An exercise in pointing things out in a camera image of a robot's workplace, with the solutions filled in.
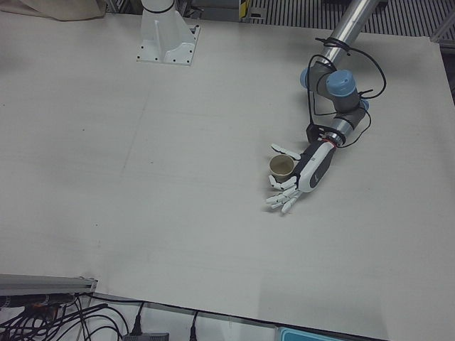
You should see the robot hand black white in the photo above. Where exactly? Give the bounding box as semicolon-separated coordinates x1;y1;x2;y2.
265;141;337;216

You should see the beige paper cup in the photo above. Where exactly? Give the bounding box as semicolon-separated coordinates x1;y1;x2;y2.
268;154;296;185

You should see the blue plastic bin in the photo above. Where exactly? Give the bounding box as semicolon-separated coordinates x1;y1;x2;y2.
278;326;343;341

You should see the grey power adapter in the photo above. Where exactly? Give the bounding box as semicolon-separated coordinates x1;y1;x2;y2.
122;330;171;341

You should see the beige cloth bag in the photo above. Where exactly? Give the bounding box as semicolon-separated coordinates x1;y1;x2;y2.
0;0;108;21

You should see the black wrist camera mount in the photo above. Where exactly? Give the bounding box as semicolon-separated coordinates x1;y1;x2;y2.
306;123;330;143

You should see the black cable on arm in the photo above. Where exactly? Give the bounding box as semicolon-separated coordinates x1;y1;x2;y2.
306;35;387;148

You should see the aluminium frame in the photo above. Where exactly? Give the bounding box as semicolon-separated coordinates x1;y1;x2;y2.
430;13;455;49

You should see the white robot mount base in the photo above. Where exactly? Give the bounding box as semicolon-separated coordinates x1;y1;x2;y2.
136;0;202;67

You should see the aluminium profile post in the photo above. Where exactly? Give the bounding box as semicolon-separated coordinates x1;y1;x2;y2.
0;273;99;296

